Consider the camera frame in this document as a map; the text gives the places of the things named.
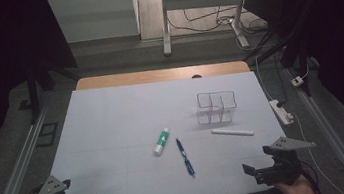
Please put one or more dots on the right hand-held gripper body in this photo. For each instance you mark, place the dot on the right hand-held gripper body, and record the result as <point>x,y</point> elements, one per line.
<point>283,169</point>

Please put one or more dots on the white pen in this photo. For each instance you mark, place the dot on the white pen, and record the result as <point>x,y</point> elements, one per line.
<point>231,132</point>

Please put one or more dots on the blue pen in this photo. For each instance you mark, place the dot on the blue pen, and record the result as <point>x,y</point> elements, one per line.
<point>184,156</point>

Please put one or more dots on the clear plastic pen holder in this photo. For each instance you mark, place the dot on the clear plastic pen holder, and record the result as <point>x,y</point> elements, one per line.
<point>217,108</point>

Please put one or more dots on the green and white glue stick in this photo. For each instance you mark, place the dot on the green and white glue stick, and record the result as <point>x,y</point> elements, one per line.
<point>161,141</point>

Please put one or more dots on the person's right hand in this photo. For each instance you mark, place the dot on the person's right hand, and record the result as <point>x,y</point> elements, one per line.
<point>298,193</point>

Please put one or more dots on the white power strip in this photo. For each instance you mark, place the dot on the white power strip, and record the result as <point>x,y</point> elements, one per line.
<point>281,113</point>

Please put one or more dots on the black plug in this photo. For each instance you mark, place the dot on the black plug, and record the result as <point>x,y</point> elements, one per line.
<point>281,104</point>

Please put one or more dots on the white adapter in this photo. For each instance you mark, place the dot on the white adapter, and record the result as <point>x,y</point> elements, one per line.
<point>297,81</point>

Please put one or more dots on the black stand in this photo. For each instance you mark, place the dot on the black stand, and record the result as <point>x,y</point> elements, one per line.
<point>33,91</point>
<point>299,56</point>

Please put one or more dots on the white cabinet panel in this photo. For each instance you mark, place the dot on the white cabinet panel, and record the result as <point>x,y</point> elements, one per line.
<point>92,16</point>

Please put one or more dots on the black floor frame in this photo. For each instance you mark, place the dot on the black floor frame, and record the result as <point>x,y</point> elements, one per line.
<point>39,136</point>

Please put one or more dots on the white desk frame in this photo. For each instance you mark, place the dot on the white desk frame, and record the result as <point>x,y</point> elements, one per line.
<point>165,27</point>

